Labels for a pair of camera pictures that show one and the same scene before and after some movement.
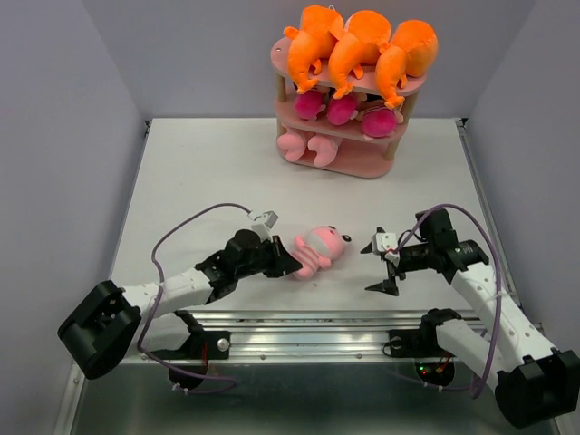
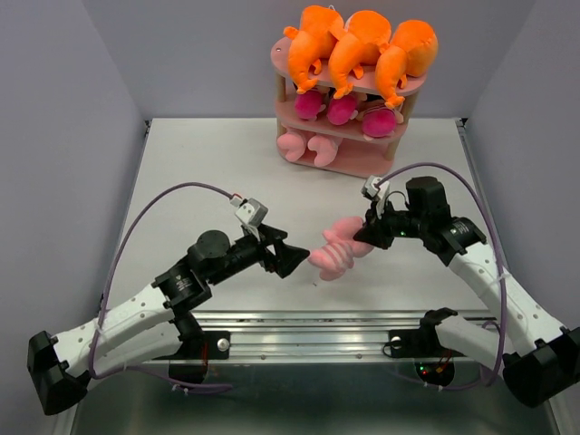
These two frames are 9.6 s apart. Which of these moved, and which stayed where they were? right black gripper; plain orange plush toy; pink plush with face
Moved: pink plush with face; right black gripper
Stayed: plain orange plush toy
